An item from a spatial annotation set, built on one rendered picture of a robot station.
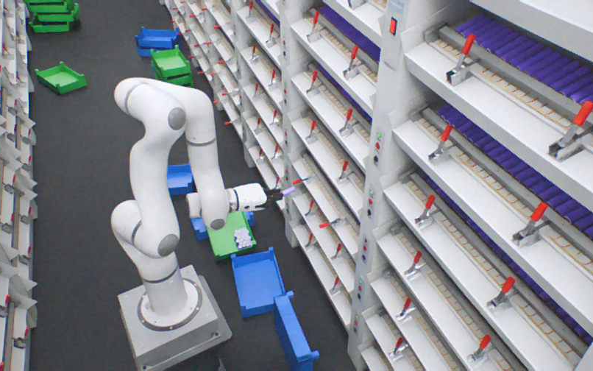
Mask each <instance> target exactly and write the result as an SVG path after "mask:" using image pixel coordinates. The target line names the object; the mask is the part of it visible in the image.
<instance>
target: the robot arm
mask: <svg viewBox="0 0 593 371"><path fill-rule="evenodd" d="M115 101H116V103H117V105H118V106H119V107H120V109H122V110H123V111H124V112H125V113H126V114H128V115H130V116H131V117H133V118H135V119H137V120H139V121H141V122H143V125H144V127H145V129H146V134H145V136H144V137H143V139H141V140H140V141H139V142H137V143H136V144H135V145H134V146H133V148H132V150H131V153H130V159H129V173H130V182H131V186H132V192H133V194H134V197H135V200H136V201H135V200H128V201H126V202H123V203H121V204H120V205H118V206H117V207H116V208H115V210H114V211H113V213H112V216H111V226H112V229H113V232H114V234H115V236H116V238H117V239H118V242H119V243H120V245H121V246H122V247H123V248H124V250H125V251H126V253H127V254H128V256H129V257H130V258H131V259H132V260H133V262H134V263H135V265H136V267H137V268H138V271H139V274H140V276H141V280H142V281H143V285H144V288H145V290H146V296H145V297H144V299H143V302H142V305H141V312H142V315H143V317H144V319H145V320H146V321H147V322H148V323H150V324H151V325H155V326H158V327H168V326H172V325H176V324H178V323H180V322H182V321H183V320H185V319H187V318H188V317H189V316H190V315H191V314H192V313H193V311H194V309H195V308H196V305H197V303H198V293H197V290H196V288H195V287H194V286H193V285H192V284H191V283H189V282H188V281H185V280H183V279H182V275H181V272H180V268H179V264H178V262H177V257H176V255H175V253H174V251H175V249H176V248H177V245H178V243H179V240H180V229H179V225H178V221H177V217H176V214H175V211H174V207H173V205H172V202H171V198H170V195H169V191H168V183H167V170H168V154H169V152H170V149H171V147H172V146H173V144H174V143H175V142H176V140H177V139H178V138H179V137H180V136H181V135H182V134H183V133H184V131H185V137H186V142H187V148H188V157H189V161H190V166H191V171H192V175H193V178H194V181H195V184H196V188H197V191H198V193H192V194H187V196H186V199H185V204H186V210H187V213H188V216H189V218H191V219H195V218H202V219H203V222H204V223H205V225H206V226H207V227H208V228H209V229H211V230H220V229H222V228H223V226H225V224H226V222H227V214H228V213H235V212H236V211H259V210H263V209H265V208H270V205H271V203H273V202H274V201H280V200H283V193H280V190H281V189H280V188H275V189H269V188H262V187H261V186H260V185H259V184H258V183H254V184H249V185H242V186H239V187H236V188H234V189H232V188H229V189H224V184H223V180H222V177H221V172H220V170H219V162H218V152H217V143H216V129H215V121H214V114H213V106H212V103H211V101H210V99H209V98H208V96H207V95H206V94H205V93H203V92H202V91H199V90H197V89H193V88H186V87H182V86H178V85H172V84H168V83H166V82H161V81H157V80H153V79H145V78H130V79H126V80H123V81H122V82H120V83H119V84H118V86H117V87H116V90H115ZM267 199H268V200H267Z"/></svg>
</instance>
